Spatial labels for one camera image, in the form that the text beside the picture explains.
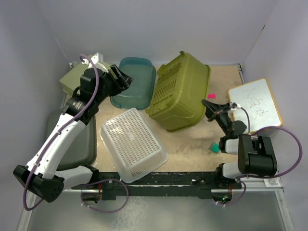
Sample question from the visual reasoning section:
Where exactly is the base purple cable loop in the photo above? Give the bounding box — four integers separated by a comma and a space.
80, 178, 130, 214

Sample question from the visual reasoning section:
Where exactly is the small whiteboard orange frame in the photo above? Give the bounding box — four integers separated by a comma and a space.
229, 78, 282, 133

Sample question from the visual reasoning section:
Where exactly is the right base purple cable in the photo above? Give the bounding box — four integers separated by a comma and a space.
215, 180, 246, 207

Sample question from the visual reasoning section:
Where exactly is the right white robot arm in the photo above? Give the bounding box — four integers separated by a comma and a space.
202, 99, 278, 188

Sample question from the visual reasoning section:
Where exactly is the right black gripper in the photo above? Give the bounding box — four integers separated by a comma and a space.
200, 100, 232, 137

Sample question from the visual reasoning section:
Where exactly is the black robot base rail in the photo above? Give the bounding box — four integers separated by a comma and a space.
71, 171, 244, 202

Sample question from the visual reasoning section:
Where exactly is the white perforated basket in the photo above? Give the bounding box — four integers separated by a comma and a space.
100, 108, 169, 183

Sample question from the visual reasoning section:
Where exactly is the grey plastic tub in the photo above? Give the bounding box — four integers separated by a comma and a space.
57, 117, 97, 171

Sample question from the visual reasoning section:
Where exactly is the pale green perforated basket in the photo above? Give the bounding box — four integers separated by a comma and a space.
60, 53, 110, 95

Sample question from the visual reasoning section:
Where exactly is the green whiteboard eraser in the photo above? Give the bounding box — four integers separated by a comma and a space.
208, 142, 220, 154

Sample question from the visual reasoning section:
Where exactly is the teal plastic tub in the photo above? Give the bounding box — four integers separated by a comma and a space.
110, 57, 156, 110

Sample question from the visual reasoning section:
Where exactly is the clear plastic ruler card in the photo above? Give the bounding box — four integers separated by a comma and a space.
263, 178, 282, 187

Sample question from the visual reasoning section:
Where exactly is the large olive green container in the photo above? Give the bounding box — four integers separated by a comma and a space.
146, 51, 211, 132

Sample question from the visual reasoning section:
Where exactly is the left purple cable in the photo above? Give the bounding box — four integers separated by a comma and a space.
23, 54, 99, 211

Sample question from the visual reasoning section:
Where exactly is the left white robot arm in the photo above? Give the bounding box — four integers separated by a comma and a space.
13, 54, 133, 211

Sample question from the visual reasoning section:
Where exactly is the pink small marker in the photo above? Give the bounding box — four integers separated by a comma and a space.
208, 94, 216, 99

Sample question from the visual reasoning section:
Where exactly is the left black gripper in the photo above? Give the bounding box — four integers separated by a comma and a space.
95, 65, 133, 105

